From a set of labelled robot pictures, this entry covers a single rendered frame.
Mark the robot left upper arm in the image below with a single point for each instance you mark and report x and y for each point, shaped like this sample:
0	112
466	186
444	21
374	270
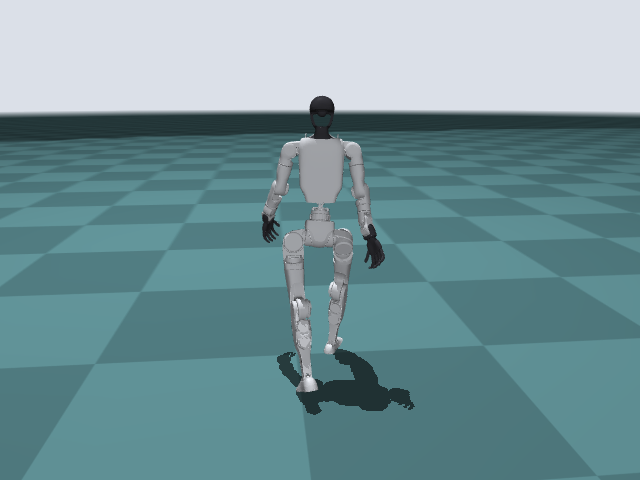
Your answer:
289	151

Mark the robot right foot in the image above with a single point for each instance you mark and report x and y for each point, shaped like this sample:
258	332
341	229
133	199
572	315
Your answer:
330	349

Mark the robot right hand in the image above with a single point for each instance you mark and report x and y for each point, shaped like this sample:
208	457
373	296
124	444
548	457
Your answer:
374	248

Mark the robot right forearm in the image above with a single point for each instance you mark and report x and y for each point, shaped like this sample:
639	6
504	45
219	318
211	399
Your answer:
364	212

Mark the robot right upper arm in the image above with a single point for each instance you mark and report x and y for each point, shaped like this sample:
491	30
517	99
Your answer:
353	152

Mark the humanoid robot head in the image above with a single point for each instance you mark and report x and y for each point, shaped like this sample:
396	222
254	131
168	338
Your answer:
321	105

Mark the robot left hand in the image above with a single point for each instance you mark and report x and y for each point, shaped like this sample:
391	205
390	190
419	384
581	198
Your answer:
267	227

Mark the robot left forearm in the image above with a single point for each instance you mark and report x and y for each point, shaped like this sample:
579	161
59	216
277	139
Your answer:
272	203

